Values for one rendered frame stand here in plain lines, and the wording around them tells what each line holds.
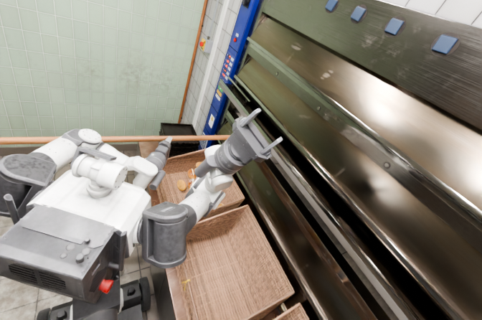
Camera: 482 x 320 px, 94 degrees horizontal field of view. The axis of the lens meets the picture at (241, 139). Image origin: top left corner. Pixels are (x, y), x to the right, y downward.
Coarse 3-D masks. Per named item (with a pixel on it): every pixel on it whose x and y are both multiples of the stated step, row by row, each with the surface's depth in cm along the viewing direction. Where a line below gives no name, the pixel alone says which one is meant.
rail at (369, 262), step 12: (252, 120) 123; (264, 132) 115; (300, 180) 95; (312, 192) 90; (324, 204) 86; (348, 240) 77; (360, 252) 74; (372, 264) 71; (384, 276) 69; (384, 288) 68; (396, 300) 65; (408, 312) 63
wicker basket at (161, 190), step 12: (180, 156) 177; (192, 156) 183; (204, 156) 190; (168, 168) 179; (180, 168) 185; (192, 168) 192; (168, 180) 177; (168, 192) 168; (180, 192) 172; (228, 192) 166; (240, 192) 157; (228, 204) 149
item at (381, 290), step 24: (240, 96) 150; (264, 120) 135; (288, 144) 122; (288, 168) 101; (312, 168) 112; (336, 216) 88; (360, 240) 82; (360, 264) 74; (384, 264) 78; (408, 288) 73; (432, 312) 69
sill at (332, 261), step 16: (272, 176) 133; (288, 192) 123; (304, 208) 118; (304, 224) 113; (320, 240) 105; (336, 256) 100; (336, 272) 98; (352, 272) 96; (352, 288) 92; (368, 304) 87
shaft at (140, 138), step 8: (104, 136) 107; (112, 136) 109; (120, 136) 110; (128, 136) 112; (136, 136) 114; (144, 136) 116; (152, 136) 118; (160, 136) 120; (168, 136) 122; (176, 136) 125; (184, 136) 127; (192, 136) 129; (200, 136) 132; (208, 136) 135; (216, 136) 137; (224, 136) 140; (0, 144) 89; (8, 144) 90
